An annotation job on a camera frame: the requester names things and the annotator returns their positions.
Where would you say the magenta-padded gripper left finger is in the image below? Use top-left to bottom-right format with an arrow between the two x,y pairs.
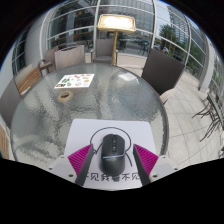
48,143 -> 94,187

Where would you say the black computer mouse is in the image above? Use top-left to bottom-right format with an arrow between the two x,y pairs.
99,133 -> 126,177

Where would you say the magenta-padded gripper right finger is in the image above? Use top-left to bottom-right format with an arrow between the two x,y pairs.
133,144 -> 179,186

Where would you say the dark metal folding chair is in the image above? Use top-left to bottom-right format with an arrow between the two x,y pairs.
192,90 -> 224,143

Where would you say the beige tape roll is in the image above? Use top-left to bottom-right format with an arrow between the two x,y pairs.
57,90 -> 74,103

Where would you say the printed picture menu card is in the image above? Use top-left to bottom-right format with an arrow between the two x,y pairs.
54,73 -> 95,90

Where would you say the white mouse pad with drawing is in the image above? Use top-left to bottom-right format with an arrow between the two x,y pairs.
63,118 -> 158,192

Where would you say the wooden slat bench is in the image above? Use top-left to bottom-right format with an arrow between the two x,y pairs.
14,64 -> 43,95

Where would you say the gold menu stand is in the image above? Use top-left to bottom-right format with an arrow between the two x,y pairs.
97,13 -> 137,66

